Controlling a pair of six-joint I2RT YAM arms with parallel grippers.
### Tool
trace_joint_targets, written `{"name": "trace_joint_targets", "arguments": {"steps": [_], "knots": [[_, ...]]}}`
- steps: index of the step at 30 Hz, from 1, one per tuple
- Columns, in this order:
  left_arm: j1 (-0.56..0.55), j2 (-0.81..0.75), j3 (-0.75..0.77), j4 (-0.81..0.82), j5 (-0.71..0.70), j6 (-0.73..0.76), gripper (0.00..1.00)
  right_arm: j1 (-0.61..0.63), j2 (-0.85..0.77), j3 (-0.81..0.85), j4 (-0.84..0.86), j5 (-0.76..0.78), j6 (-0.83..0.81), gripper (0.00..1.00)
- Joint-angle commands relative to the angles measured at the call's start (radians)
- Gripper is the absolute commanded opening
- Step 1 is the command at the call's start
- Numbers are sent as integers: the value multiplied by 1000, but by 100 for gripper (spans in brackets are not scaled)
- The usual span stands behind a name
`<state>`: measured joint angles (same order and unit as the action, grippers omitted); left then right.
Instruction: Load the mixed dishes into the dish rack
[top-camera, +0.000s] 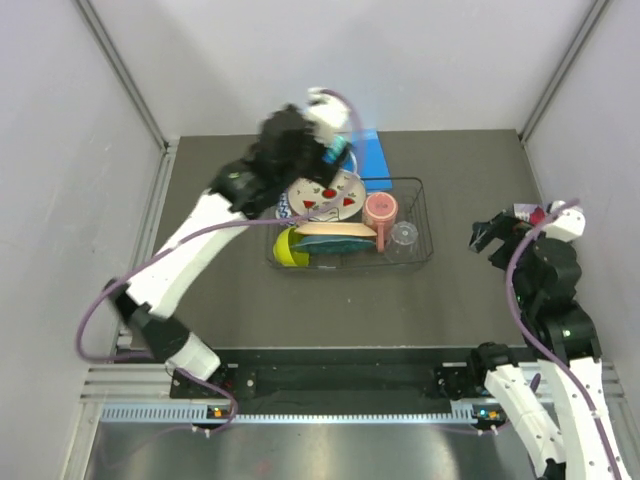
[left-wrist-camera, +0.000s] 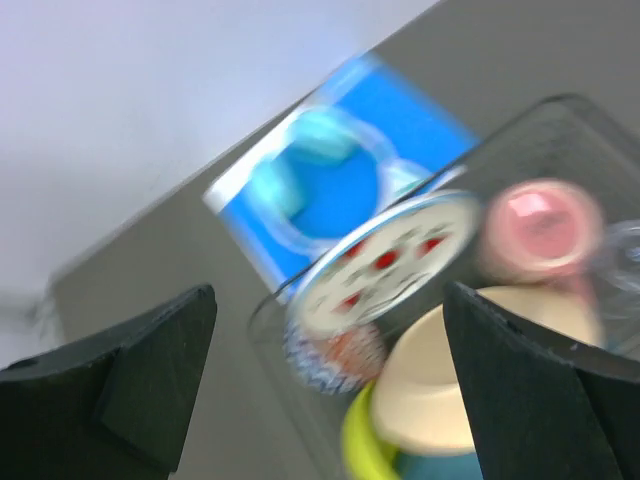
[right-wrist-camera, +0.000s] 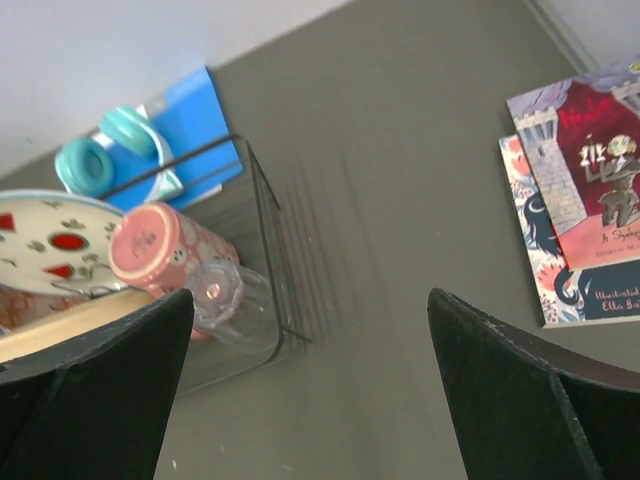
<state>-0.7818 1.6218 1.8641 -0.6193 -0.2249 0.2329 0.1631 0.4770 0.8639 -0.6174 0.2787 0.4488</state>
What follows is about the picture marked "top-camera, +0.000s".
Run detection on orange floral plate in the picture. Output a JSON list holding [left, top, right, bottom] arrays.
[[294, 222, 377, 237]]

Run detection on grey slotted cable duct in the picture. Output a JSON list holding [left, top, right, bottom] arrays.
[[99, 402, 506, 425]]

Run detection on teal cat ear headphones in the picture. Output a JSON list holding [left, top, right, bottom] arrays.
[[323, 135, 358, 173]]

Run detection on illustrated red castle book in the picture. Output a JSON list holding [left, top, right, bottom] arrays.
[[512, 203, 547, 226]]

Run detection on patterned blue red bowl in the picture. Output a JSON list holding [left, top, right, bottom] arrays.
[[275, 192, 294, 219]]

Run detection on white watermelon pattern plate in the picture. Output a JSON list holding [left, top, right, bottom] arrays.
[[286, 170, 367, 222]]

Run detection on teal scalloped plate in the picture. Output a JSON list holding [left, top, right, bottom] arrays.
[[292, 235, 376, 255]]

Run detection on pink glass mug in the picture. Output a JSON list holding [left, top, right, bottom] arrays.
[[362, 192, 399, 252]]

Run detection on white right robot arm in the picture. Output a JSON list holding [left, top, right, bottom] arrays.
[[439, 200, 630, 479]]

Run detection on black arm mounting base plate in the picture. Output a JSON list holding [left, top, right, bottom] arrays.
[[208, 361, 489, 400]]

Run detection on clear drinking glass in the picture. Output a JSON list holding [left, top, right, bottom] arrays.
[[385, 221, 419, 263]]

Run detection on blue folder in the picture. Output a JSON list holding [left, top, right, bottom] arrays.
[[343, 129, 393, 193]]

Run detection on black wire dish rack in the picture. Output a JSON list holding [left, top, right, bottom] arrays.
[[265, 177, 433, 271]]

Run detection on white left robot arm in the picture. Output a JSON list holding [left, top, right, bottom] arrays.
[[105, 87, 358, 397]]

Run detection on lime green bowl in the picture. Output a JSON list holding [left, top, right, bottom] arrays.
[[272, 227, 310, 267]]

